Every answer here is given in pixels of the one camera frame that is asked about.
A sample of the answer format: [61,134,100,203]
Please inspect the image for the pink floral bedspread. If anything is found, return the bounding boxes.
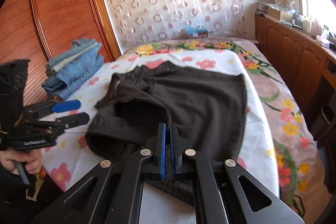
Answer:
[124,38,331,223]

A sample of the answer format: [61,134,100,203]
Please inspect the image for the brown wooden wardrobe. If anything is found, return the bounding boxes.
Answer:
[1,0,121,105]

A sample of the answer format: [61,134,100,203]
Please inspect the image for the person's left hand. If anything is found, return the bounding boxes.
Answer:
[1,149,42,174]

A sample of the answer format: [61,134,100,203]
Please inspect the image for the cardboard box with blue bag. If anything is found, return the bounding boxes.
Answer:
[185,26,209,39]

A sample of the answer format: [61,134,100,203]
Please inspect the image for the white floral towel sheet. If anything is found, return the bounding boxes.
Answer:
[40,49,280,224]

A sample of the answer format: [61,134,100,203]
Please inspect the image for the black shorts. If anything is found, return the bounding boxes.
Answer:
[85,60,249,208]

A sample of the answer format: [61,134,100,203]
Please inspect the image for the pink bottle on sideboard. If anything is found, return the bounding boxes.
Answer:
[311,19,323,38]

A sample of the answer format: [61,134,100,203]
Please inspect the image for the folded blue jeans stack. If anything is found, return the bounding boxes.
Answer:
[42,38,104,101]

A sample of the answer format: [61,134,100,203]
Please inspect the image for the cardboard box on sideboard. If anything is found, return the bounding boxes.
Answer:
[267,6,293,23]

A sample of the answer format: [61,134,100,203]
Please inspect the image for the wooden sideboard cabinet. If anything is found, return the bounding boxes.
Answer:
[255,15,335,122]

